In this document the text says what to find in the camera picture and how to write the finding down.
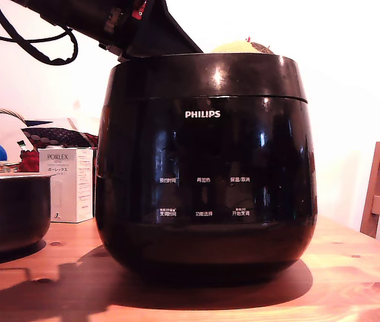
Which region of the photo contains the thick black cable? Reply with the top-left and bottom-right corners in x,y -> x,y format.
0,0 -> 79,66

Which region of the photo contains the thin black cable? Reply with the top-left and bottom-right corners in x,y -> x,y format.
0,26 -> 74,45

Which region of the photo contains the black inner pot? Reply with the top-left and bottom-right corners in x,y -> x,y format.
0,172 -> 53,256

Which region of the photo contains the white Porlex box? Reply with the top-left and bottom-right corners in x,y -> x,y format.
38,147 -> 94,224

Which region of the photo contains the round tan straw hat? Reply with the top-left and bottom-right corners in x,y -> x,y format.
208,36 -> 276,55

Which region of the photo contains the black rice cooker lid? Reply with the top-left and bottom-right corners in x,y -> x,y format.
107,52 -> 309,104

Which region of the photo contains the black Philips rice cooker body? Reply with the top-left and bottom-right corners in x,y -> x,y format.
94,96 -> 318,280

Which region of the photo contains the red knitted pouch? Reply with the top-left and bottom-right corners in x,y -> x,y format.
18,150 -> 40,173

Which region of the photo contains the dark dotted fabric bag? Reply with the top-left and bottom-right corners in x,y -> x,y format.
21,126 -> 99,149

